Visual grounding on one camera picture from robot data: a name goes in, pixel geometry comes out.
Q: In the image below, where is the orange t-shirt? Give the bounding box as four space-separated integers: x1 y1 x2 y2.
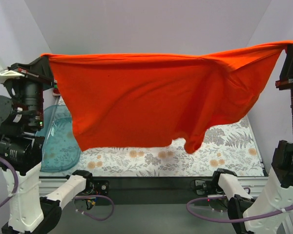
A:
46 40 293 154

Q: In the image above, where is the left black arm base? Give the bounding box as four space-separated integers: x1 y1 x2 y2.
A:
85 179 110 195

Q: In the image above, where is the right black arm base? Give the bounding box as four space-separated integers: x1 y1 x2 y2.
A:
189 179 223 195

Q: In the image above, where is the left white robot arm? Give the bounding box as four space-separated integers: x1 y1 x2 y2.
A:
0 56 94 234

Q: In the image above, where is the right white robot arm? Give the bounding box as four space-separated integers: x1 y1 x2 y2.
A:
211 45 293 234

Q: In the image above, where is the folded dark red t-shirt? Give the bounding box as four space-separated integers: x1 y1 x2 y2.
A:
53 89 61 97

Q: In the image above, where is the clear teal plastic bin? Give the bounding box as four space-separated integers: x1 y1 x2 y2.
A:
37 105 81 173

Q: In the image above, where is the floral patterned table mat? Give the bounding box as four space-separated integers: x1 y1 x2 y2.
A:
56 95 262 177

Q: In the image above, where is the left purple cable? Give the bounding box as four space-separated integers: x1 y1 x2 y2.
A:
0 155 114 221

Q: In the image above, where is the purple cable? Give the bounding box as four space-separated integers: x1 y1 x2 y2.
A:
0 155 114 221
187 187 293 224

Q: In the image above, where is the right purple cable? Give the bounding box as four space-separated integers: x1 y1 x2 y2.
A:
187 187 293 224

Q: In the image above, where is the aluminium frame rail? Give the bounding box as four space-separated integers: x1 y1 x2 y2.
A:
40 176 268 196

